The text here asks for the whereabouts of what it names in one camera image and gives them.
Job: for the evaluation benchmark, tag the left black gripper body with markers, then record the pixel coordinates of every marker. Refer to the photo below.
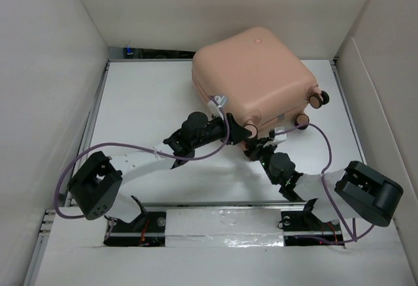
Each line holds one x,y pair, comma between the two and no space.
217,129

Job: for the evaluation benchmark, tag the pink suitcase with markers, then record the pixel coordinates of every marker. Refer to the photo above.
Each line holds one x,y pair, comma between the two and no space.
264,82

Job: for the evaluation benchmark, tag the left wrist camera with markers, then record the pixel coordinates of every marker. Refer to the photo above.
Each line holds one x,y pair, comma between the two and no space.
216,105

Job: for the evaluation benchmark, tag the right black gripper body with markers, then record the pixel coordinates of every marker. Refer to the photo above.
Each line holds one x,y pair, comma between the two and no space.
259,153

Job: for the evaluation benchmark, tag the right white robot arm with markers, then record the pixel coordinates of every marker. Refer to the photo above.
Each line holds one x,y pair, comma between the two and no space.
356,191

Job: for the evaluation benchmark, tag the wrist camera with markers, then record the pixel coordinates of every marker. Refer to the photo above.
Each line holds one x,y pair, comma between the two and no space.
216,105
277,136

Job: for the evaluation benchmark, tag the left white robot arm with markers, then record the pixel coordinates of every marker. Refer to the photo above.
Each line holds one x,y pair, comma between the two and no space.
96,185

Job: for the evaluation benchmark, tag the aluminium frame rail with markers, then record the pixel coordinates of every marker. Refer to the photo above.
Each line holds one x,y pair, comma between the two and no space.
218,202

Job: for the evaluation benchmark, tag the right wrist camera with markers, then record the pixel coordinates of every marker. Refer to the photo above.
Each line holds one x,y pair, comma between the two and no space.
277,136

